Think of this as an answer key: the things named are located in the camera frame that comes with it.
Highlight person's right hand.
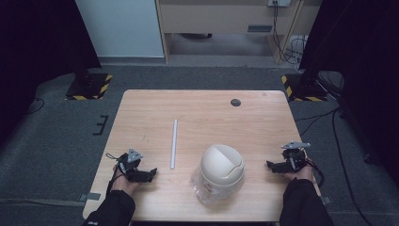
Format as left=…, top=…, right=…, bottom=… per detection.
left=281, top=165, right=316, bottom=185

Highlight clear plastic bag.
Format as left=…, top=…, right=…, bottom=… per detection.
left=189, top=165, right=247, bottom=205

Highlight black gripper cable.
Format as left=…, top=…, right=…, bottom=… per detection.
left=304, top=156, right=326, bottom=188
left=104, top=153, right=128, bottom=196

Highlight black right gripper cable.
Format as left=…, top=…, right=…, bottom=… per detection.
left=304, top=156, right=326, bottom=188

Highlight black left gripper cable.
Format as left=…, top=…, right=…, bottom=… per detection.
left=104, top=153, right=128, bottom=196

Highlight beige wooden desk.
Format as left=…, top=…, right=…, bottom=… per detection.
left=155, top=0, right=324, bottom=66

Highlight black floor cable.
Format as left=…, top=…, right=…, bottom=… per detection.
left=24, top=96, right=46, bottom=116
left=294, top=106, right=375, bottom=226

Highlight black curtain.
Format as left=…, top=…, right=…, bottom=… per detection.
left=0, top=0, right=103, bottom=149
left=298, top=0, right=399, bottom=189

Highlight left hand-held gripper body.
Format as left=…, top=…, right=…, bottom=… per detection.
left=117, top=147, right=145, bottom=183

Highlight grey power outlet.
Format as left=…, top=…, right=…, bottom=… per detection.
left=266, top=0, right=292, bottom=8

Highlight white straw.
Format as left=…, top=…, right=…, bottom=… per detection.
left=169, top=119, right=179, bottom=170

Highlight black striped stand base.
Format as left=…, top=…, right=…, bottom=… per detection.
left=280, top=73, right=329, bottom=103
left=64, top=72, right=114, bottom=102

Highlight black hanging cables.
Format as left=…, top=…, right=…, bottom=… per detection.
left=271, top=0, right=309, bottom=66

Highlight dark vent slot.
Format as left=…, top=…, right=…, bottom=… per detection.
left=247, top=24, right=274, bottom=34

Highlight white partition panel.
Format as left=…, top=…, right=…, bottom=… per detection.
left=74, top=0, right=166, bottom=58

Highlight person's left hand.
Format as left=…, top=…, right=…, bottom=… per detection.
left=110, top=165, right=140, bottom=196

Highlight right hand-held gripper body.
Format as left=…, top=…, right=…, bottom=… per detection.
left=280, top=140, right=311, bottom=173

